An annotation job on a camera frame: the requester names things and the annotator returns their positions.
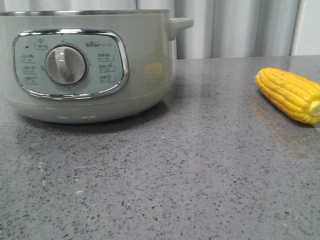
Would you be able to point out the yellow corn cob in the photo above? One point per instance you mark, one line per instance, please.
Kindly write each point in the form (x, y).
(298, 97)

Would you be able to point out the pale green electric pot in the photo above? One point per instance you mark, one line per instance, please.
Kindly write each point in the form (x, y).
(86, 66)

